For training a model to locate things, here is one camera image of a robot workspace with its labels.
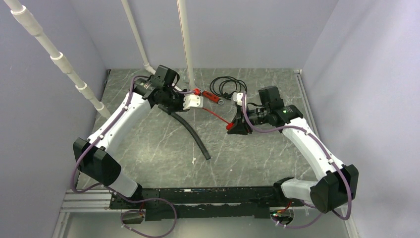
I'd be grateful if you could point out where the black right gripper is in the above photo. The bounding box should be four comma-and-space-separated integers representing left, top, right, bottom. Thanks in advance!
227, 105, 270, 135

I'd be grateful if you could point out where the red wire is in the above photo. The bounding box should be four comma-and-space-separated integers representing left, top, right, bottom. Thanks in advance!
202, 107, 236, 130

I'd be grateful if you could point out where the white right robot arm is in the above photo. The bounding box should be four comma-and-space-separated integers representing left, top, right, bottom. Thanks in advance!
226, 86, 359, 220

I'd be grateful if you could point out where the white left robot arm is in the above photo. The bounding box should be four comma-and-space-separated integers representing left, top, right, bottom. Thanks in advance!
73, 65, 186, 208

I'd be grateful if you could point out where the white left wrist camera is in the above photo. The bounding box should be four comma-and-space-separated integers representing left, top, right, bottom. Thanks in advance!
180, 88, 204, 111

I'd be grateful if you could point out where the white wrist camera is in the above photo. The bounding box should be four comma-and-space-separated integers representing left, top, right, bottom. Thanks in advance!
231, 92, 245, 107
180, 88, 204, 111

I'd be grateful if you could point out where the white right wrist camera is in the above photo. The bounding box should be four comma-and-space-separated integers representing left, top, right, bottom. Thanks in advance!
231, 92, 245, 107

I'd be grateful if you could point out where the red handled adjustable wrench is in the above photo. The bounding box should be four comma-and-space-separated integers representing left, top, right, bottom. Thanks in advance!
201, 91, 224, 105

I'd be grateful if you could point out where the coiled black cable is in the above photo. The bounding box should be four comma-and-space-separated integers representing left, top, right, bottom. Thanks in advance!
209, 76, 247, 99

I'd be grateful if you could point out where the black corrugated hose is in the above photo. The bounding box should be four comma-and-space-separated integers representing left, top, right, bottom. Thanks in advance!
158, 104, 211, 161

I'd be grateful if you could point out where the black mounting rail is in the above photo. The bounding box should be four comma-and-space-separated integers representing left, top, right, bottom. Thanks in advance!
109, 186, 303, 221

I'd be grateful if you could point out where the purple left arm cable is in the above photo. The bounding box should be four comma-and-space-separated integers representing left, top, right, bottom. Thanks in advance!
70, 75, 198, 238

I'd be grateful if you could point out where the aluminium frame rail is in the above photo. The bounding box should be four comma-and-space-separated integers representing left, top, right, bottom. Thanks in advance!
52, 188, 329, 238

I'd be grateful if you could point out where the white pvc pipe frame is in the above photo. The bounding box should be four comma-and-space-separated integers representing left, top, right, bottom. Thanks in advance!
3, 0, 198, 120

